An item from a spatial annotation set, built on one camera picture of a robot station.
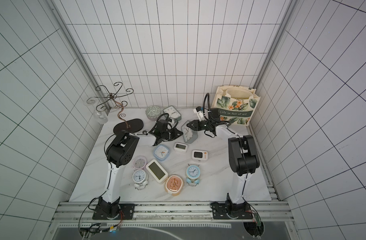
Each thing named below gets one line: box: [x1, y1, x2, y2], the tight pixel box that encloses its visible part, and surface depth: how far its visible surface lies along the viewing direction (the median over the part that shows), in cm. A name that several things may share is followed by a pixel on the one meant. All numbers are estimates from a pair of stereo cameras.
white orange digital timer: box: [191, 150, 208, 162], surface depth 91 cm
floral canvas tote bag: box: [211, 85, 261, 126], surface depth 100 cm
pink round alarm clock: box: [133, 155, 147, 170], surface depth 89 cm
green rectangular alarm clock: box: [163, 105, 182, 121], surface depth 116 cm
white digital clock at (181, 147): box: [173, 142, 188, 153], surface depth 97 cm
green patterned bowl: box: [145, 105, 162, 121], surface depth 112 cm
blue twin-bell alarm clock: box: [186, 163, 201, 186], surface depth 83 cm
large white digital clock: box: [146, 159, 169, 184], surface depth 83 cm
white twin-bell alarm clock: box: [132, 169, 149, 190], surface depth 81 cm
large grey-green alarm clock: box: [181, 120, 199, 144], surface depth 99 cm
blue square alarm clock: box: [153, 144, 170, 162], surface depth 94 cm
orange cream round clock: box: [165, 174, 184, 197], surface depth 81 cm
